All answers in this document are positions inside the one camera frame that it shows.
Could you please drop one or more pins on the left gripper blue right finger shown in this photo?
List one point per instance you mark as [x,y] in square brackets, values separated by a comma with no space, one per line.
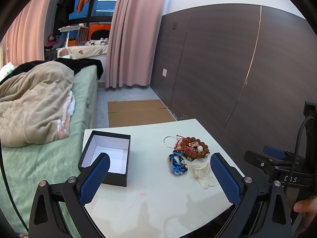
[228,177]

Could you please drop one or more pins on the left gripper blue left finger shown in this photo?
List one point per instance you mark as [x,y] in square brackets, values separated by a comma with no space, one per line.
[91,178]

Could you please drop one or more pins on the person's right hand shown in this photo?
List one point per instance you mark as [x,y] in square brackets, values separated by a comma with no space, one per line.
[307,206]

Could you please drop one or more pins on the translucent white plastic bag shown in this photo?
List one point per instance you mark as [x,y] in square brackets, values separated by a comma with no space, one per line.
[201,172]

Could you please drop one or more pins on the green bed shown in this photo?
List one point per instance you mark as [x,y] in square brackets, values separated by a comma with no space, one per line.
[24,167]

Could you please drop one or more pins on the white table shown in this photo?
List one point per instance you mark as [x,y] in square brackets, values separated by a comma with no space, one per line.
[156,203]

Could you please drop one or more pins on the flat cardboard sheet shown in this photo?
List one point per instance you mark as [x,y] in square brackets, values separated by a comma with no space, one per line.
[135,113]

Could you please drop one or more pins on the beige blanket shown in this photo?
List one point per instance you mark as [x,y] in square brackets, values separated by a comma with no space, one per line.
[36,107]

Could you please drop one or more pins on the black clothing on bed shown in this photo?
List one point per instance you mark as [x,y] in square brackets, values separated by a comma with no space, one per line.
[76,65]

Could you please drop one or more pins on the patterned cream bedding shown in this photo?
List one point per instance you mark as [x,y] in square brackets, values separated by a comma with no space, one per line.
[91,49]

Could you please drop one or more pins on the pink left curtain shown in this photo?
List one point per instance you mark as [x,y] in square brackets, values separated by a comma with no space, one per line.
[24,41]

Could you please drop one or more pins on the pink curtain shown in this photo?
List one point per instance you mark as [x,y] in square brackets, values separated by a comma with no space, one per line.
[132,42]
[24,41]

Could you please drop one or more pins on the pink right curtain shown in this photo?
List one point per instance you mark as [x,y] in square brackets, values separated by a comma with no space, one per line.
[132,42]

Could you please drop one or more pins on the white wall socket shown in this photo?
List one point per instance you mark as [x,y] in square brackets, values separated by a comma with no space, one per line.
[164,72]

